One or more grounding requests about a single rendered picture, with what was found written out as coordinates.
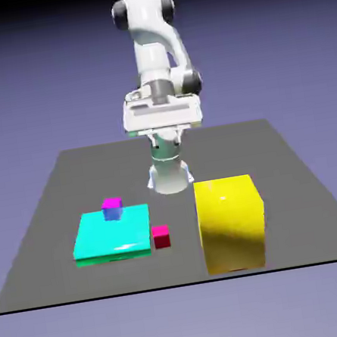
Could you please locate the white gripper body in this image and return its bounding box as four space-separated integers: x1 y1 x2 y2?
120 89 206 140

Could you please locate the small magenta cube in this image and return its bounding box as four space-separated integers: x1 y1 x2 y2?
100 196 126 223

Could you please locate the small red cube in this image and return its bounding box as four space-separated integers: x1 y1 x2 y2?
150 224 172 251

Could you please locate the large yellow box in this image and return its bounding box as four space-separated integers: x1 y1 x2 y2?
191 171 274 276

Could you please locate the large cyan box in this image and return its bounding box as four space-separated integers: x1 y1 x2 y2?
67 202 157 269

